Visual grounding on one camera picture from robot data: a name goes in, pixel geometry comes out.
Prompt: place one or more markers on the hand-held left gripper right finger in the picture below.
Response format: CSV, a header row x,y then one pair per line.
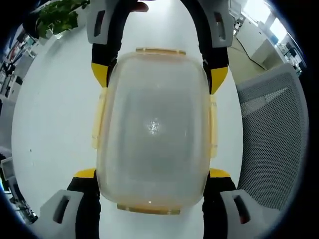
x,y
221,184

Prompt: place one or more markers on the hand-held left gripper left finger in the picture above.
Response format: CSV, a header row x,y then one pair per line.
x,y
82,184

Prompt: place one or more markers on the clear plastic food container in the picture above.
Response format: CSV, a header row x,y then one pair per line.
x,y
154,112

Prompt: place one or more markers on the person's right hand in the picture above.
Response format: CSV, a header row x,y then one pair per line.
x,y
142,6

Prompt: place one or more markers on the white cabinet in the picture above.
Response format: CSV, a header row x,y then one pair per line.
x,y
265,42

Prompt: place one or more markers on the green potted plant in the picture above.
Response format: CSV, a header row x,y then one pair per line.
x,y
59,17

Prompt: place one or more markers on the grey mesh office chair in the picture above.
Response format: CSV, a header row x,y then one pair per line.
x,y
271,129

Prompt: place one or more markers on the cluttered shelf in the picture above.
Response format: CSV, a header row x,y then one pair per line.
x,y
17,62

